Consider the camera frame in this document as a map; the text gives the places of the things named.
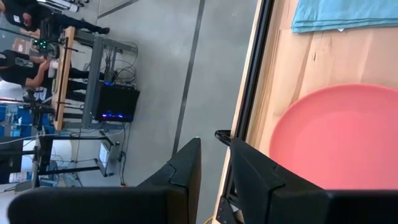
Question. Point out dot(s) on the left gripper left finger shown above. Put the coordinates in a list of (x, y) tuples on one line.
[(109, 205)]

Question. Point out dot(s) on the person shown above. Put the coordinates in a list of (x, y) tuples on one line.
[(15, 73), (18, 15)]

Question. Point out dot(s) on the teal cloth napkin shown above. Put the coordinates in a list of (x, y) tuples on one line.
[(342, 15)]

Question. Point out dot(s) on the grey computer case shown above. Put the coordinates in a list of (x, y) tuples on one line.
[(104, 155)]

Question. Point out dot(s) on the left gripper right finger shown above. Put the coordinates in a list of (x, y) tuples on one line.
[(295, 205)]

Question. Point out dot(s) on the black aluminium table frame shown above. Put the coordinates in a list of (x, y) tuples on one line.
[(252, 77)]

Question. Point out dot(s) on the pink round plate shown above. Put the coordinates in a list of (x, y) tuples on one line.
[(342, 133)]

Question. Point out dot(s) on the wooden workbench with grey legs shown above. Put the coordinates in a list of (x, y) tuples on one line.
[(63, 77)]

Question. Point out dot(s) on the black computer tower blue lights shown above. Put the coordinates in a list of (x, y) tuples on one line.
[(116, 99)]

